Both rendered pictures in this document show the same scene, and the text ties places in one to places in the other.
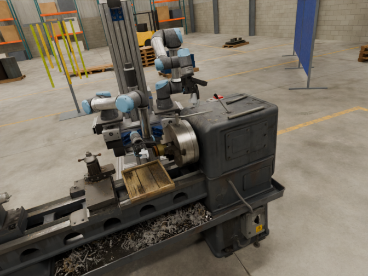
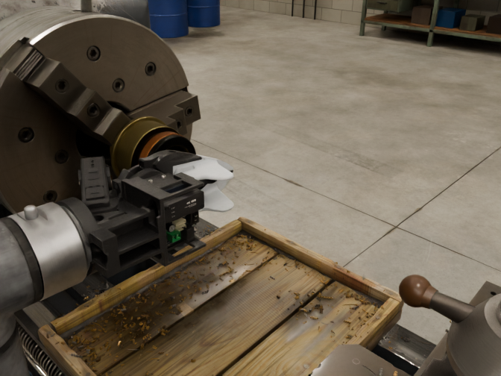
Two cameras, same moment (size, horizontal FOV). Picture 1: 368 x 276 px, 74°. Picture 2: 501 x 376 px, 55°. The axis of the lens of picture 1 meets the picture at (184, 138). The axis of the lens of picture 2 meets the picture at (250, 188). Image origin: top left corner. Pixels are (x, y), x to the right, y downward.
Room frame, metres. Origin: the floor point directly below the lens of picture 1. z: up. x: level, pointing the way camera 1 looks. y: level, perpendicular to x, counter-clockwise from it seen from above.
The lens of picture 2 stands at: (1.61, 0.72, 1.33)
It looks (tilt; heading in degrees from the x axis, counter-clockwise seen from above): 28 degrees down; 242
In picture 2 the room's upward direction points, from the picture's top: straight up
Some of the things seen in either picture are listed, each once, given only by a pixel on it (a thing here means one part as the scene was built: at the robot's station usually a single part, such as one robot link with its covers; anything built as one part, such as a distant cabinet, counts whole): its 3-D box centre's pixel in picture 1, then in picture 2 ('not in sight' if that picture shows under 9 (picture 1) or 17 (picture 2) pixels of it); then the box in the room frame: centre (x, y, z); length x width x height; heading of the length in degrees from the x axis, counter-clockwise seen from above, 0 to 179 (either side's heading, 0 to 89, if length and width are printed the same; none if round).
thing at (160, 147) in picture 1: (160, 149); (150, 155); (1.47, 0.17, 1.08); 0.09 x 0.09 x 0.09; 20
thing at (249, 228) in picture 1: (249, 216); not in sight; (1.41, -0.43, 0.41); 0.34 x 0.17 x 0.82; 110
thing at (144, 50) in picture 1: (142, 57); not in sight; (11.09, 1.34, 0.36); 1.26 x 0.86 x 0.73; 119
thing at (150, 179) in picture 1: (146, 179); (229, 323); (1.42, 0.30, 0.89); 0.36 x 0.30 x 0.04; 20
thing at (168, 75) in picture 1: (177, 61); not in sight; (8.75, -0.11, 0.39); 1.20 x 0.80 x 0.79; 116
